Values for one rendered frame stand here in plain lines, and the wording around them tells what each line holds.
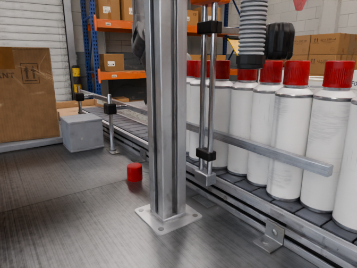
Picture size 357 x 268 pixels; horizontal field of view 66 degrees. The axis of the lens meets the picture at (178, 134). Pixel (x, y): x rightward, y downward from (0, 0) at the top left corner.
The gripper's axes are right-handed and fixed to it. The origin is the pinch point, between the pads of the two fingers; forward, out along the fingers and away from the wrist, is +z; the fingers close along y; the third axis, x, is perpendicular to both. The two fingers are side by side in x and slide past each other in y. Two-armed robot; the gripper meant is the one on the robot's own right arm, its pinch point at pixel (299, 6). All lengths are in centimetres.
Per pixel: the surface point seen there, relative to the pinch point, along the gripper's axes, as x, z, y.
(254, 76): 18.8, 12.9, -4.8
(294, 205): 22.5, 30.7, -16.4
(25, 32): -6, -26, 428
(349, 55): -331, 14, 133
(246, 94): 20.7, 15.8, -4.8
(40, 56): 42, 9, 54
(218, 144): 22.2, 25.6, 0.0
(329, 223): 22.7, 30.7, -21.6
